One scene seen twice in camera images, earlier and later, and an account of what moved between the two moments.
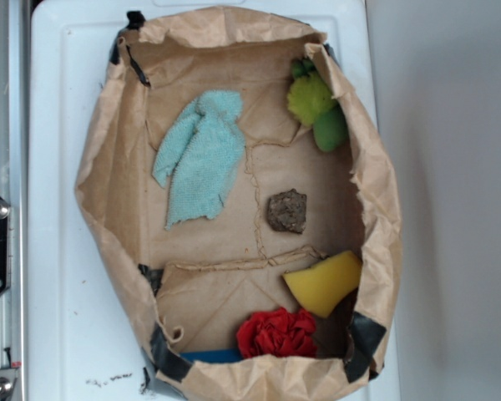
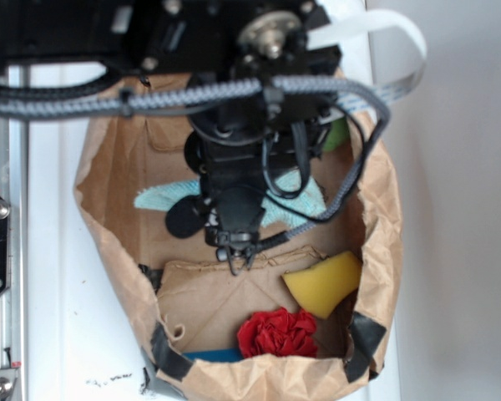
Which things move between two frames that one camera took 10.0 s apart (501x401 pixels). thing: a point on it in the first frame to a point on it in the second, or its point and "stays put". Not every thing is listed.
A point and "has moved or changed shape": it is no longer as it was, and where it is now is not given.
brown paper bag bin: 245,195 stays put
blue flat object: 214,356 stays put
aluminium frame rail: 6,168 stays put
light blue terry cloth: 200,156 has moved or changed shape
